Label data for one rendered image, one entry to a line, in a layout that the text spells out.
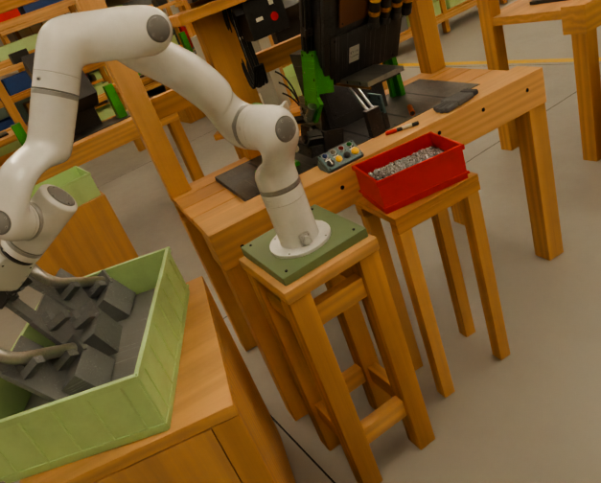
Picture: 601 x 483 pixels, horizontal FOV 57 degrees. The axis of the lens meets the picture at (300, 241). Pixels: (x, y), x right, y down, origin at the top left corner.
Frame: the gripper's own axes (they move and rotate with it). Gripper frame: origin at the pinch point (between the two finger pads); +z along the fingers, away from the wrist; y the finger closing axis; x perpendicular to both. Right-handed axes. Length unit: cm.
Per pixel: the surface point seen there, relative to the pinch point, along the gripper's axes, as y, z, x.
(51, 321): -21.0, 5.1, 2.2
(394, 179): -86, -77, 22
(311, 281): -56, -43, 34
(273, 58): -128, -78, -73
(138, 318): -47.1, 1.0, 6.2
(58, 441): -11.3, 12.1, 31.2
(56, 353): -16.6, 5.1, 12.3
